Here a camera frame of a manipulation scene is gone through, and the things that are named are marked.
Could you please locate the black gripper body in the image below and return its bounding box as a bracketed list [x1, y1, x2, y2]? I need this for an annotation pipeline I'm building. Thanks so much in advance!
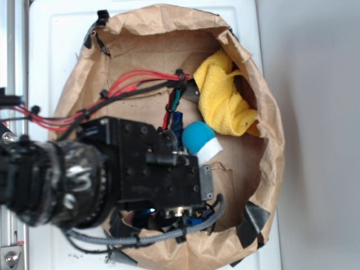
[76, 117, 214, 219]

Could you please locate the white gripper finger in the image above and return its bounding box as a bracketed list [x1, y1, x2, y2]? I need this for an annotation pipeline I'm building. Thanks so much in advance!
[196, 137, 223, 167]

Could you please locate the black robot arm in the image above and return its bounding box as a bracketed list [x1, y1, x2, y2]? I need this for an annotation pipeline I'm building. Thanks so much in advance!
[1, 117, 214, 229]

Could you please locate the blue foam ball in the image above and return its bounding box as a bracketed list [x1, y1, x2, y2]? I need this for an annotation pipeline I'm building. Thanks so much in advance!
[182, 121, 215, 155]

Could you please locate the yellow microfiber cloth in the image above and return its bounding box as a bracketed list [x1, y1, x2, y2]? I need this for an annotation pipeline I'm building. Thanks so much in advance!
[193, 49, 260, 137]

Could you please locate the grey metal scraper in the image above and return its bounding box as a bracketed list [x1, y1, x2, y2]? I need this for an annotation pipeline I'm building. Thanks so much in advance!
[182, 79, 200, 104]

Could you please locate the brown paper bag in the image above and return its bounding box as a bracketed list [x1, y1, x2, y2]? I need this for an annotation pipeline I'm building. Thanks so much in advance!
[55, 1, 285, 269]

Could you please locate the white plastic tray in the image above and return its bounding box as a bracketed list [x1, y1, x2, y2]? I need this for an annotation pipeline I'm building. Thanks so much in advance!
[25, 0, 283, 270]

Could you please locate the grey braided cable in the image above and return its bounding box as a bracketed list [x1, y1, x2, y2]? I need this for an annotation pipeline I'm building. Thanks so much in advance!
[65, 193, 226, 254]

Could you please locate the red and black wire bundle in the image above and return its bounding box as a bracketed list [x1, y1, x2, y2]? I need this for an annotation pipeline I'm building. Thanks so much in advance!
[0, 67, 191, 138]

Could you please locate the aluminium frame rail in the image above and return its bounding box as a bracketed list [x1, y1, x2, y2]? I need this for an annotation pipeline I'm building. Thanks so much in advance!
[1, 1, 29, 269]

